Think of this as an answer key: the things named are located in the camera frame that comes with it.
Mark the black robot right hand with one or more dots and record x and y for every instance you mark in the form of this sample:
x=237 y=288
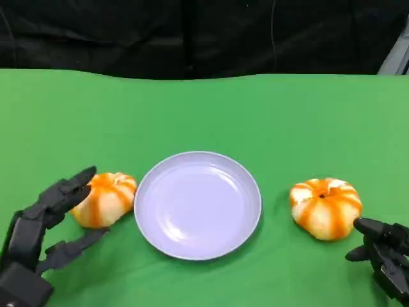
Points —
x=388 y=252

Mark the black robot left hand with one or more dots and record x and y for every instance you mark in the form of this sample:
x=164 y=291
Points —
x=27 y=233

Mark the orange white toy bread roll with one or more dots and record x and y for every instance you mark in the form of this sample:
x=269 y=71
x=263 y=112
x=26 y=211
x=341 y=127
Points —
x=326 y=209
x=108 y=201

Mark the lilac plate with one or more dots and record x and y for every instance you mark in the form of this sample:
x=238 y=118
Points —
x=198 y=208

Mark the green table cloth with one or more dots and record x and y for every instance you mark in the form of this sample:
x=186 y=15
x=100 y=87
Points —
x=204 y=121

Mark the black backdrop curtain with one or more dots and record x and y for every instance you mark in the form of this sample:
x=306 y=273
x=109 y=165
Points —
x=159 y=35

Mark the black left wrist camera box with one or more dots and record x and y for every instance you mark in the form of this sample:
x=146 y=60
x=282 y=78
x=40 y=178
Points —
x=22 y=288

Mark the grey metal frame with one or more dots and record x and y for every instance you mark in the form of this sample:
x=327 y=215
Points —
x=396 y=56

